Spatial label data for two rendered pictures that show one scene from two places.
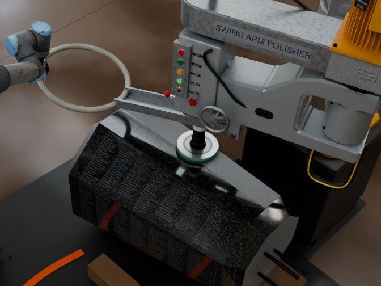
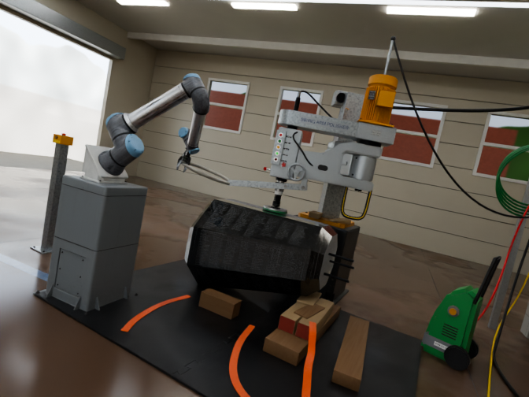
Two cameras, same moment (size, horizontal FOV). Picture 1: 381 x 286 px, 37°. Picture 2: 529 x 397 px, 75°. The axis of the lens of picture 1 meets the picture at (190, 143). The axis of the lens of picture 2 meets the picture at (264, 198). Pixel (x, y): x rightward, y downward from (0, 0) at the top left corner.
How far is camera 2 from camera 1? 2.04 m
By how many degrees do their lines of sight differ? 41
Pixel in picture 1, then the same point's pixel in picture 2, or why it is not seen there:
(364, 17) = (372, 105)
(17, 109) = not seen: hidden behind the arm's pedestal
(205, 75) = (291, 148)
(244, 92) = (312, 156)
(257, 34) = (322, 120)
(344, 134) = (364, 172)
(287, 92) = (335, 151)
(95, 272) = (208, 294)
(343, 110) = (364, 158)
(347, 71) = (366, 132)
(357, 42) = (370, 117)
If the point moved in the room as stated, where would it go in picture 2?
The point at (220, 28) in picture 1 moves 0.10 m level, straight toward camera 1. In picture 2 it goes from (303, 119) to (306, 118)
